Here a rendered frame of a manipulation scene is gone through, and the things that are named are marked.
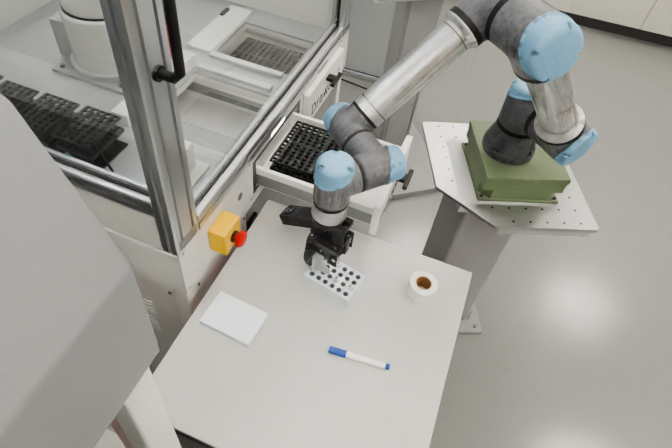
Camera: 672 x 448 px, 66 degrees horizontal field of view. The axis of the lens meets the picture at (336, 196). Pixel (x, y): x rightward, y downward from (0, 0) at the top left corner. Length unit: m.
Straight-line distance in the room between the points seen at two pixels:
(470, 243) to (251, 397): 0.92
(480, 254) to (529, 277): 0.66
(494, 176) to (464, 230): 0.27
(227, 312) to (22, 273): 0.89
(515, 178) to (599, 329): 1.09
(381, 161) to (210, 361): 0.56
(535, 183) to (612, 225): 1.35
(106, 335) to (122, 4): 0.45
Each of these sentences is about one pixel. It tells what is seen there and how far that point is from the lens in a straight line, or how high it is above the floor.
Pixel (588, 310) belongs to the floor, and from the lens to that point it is 2.49.
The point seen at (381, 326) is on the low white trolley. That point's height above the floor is 0.76.
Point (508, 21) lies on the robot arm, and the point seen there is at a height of 1.38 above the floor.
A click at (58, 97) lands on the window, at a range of 1.01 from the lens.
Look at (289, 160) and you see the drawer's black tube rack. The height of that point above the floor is 0.87.
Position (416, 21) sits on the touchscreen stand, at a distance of 2.24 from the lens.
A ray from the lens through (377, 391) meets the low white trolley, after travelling 1.19.
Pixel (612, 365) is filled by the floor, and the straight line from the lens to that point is 2.40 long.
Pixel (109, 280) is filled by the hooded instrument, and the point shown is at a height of 1.51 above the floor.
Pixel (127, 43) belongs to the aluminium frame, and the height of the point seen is 1.44.
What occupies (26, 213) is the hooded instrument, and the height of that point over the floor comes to 1.59.
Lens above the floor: 1.85
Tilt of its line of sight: 47 degrees down
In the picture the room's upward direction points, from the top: 8 degrees clockwise
